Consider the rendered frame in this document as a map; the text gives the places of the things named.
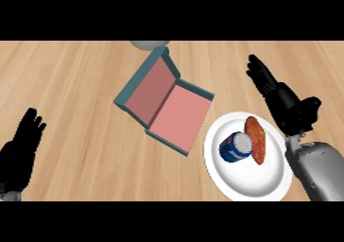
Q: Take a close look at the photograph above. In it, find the orange-brown sweet potato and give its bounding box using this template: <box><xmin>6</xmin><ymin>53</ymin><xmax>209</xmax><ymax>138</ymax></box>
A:
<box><xmin>243</xmin><ymin>115</ymin><xmax>266</xmax><ymax>166</ymax></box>

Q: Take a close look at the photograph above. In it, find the teal and pink open box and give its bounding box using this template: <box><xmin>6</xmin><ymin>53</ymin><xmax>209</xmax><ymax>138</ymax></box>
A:
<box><xmin>112</xmin><ymin>45</ymin><xmax>215</xmax><ymax>157</ymax></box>

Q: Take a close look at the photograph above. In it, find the blue and white can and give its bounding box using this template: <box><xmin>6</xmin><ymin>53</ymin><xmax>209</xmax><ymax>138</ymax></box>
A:
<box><xmin>218</xmin><ymin>131</ymin><xmax>253</xmax><ymax>164</ymax></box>

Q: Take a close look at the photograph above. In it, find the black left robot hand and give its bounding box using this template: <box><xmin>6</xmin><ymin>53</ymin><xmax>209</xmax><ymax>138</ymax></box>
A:
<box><xmin>0</xmin><ymin>108</ymin><xmax>47</xmax><ymax>200</ymax></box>

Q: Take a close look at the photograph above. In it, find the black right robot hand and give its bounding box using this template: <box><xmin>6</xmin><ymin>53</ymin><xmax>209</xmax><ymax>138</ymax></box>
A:
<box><xmin>244</xmin><ymin>54</ymin><xmax>322</xmax><ymax>137</ymax></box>

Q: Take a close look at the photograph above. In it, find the grey round object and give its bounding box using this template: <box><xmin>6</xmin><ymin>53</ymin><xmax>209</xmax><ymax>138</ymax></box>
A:
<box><xmin>128</xmin><ymin>41</ymin><xmax>172</xmax><ymax>52</ymax></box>

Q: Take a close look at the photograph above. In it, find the white round plate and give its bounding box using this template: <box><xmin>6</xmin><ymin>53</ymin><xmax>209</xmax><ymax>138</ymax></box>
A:
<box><xmin>202</xmin><ymin>111</ymin><xmax>294</xmax><ymax>202</ymax></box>

